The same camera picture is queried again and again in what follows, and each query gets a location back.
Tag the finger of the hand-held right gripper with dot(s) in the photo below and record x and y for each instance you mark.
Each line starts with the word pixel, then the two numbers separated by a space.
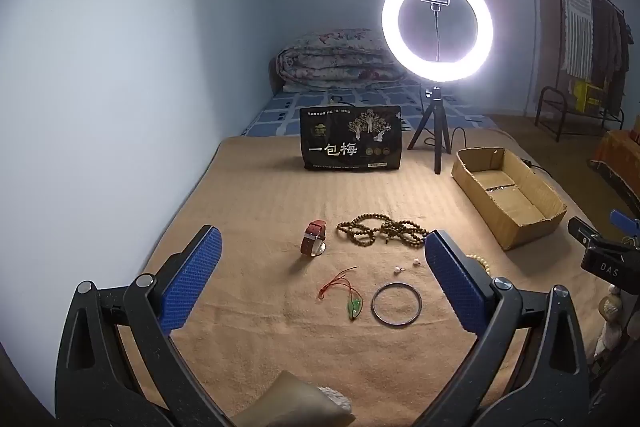
pixel 582 229
pixel 625 222

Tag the black tripod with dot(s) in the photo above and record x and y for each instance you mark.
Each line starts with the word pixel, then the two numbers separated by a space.
pixel 439 142

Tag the phone holder on stem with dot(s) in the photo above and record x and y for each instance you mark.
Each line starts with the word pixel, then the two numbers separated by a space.
pixel 436 2

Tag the striped white towel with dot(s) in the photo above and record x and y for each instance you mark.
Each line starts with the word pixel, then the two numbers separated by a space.
pixel 575 17

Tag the person's right hand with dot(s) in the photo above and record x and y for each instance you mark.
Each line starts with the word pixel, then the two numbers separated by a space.
pixel 610 307

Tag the blue patterned bedsheet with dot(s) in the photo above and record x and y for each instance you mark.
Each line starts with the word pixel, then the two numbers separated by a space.
pixel 280 114

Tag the folded floral quilt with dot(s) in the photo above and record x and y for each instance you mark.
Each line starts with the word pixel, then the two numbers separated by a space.
pixel 335 62

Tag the orange-brown box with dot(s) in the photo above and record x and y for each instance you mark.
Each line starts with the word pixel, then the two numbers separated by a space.
pixel 620 152

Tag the dark hanging clothes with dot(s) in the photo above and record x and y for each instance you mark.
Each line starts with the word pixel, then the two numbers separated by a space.
pixel 610 37

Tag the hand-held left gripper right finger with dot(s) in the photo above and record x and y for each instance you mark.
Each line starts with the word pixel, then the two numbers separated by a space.
pixel 457 282

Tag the cardboard box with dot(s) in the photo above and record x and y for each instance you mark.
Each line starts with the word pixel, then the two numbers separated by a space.
pixel 520 207

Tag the dark bangle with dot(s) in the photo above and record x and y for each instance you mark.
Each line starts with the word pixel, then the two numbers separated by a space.
pixel 376 313

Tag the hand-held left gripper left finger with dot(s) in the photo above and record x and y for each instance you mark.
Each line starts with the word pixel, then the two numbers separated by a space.
pixel 192 282

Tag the black snack bag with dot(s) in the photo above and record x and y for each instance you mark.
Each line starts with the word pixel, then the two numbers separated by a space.
pixel 350 142

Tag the person's left hand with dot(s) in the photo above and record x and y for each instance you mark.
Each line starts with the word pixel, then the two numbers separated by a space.
pixel 334 398

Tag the yellow box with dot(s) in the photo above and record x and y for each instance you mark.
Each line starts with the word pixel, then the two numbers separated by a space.
pixel 587 97

